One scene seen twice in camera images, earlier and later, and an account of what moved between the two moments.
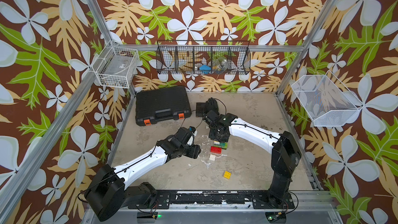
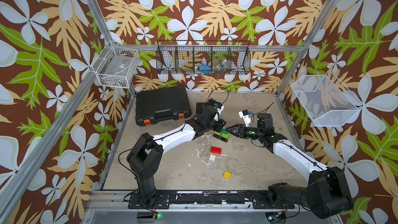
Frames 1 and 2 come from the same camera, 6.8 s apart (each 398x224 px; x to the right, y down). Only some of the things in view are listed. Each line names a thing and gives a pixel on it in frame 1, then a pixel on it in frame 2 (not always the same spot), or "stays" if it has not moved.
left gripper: (194, 151) to (219, 125)
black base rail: (256, 200) stays
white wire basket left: (116, 67) stays
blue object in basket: (205, 69) stays
